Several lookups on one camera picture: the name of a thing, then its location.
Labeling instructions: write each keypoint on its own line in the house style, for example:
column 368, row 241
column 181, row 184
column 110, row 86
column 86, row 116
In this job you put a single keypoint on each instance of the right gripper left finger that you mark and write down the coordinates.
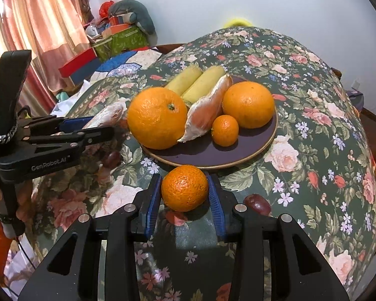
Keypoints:
column 70, row 270

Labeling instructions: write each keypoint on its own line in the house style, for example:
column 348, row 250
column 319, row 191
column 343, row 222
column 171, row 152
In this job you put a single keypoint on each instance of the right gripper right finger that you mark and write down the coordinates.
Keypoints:
column 298, row 269

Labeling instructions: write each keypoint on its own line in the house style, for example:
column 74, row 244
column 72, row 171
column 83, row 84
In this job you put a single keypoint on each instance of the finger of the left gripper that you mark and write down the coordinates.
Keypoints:
column 33, row 157
column 48, row 125

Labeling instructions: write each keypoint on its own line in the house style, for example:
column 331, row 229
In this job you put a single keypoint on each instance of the peeled pomelo segment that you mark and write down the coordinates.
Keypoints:
column 108, row 116

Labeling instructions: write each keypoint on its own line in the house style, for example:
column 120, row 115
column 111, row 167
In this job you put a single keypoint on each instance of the dark red grape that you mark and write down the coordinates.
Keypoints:
column 258, row 204

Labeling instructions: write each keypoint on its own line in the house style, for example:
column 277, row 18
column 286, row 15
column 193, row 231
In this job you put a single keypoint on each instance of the large orange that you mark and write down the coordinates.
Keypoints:
column 250, row 103
column 156, row 118

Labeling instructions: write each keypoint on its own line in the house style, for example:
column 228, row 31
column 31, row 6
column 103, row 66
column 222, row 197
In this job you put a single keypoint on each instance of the small mandarin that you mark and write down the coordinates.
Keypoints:
column 225, row 130
column 184, row 188

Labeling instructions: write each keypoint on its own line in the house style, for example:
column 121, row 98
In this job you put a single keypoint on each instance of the pomelo segment with rind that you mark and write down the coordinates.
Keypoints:
column 203, row 112

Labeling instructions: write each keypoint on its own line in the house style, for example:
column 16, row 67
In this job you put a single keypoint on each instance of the left hand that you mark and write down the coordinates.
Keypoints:
column 25, row 208

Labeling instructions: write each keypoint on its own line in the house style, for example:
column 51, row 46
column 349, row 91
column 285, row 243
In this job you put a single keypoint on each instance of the white sheet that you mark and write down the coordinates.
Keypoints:
column 62, row 108

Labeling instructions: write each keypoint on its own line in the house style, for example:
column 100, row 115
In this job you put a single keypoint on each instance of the red gift box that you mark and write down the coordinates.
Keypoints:
column 77, row 62

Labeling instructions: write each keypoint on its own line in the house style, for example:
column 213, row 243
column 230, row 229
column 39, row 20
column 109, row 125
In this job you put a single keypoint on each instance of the pink orange curtain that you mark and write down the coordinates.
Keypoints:
column 53, row 31

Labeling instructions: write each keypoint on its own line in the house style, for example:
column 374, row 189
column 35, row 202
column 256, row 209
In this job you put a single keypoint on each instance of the floral green quilt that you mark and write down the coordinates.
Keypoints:
column 319, row 167

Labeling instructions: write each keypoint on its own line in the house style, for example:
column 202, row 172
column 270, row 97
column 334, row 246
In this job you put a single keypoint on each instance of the blue patchwork blanket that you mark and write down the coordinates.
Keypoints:
column 121, row 65

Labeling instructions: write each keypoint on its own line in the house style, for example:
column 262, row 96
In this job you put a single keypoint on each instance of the red plastic bag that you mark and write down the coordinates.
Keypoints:
column 104, row 8

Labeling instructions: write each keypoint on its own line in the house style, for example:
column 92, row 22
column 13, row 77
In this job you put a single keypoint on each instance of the green fabric storage box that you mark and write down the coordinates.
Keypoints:
column 128, row 39

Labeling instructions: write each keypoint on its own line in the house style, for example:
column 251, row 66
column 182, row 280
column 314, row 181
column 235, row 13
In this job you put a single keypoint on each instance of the grey plush toy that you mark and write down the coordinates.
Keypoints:
column 133, row 13

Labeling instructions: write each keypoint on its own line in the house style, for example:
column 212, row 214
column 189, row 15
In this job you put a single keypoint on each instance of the purple ceramic plate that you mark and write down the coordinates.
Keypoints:
column 203, row 153

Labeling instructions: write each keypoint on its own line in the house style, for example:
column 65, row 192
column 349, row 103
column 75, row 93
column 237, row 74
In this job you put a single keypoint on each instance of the grey bag on floor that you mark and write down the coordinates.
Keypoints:
column 357, row 99

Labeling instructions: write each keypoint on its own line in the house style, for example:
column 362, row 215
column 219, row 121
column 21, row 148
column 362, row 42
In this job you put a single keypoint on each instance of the yellow foam tube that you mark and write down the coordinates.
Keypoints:
column 238, row 22

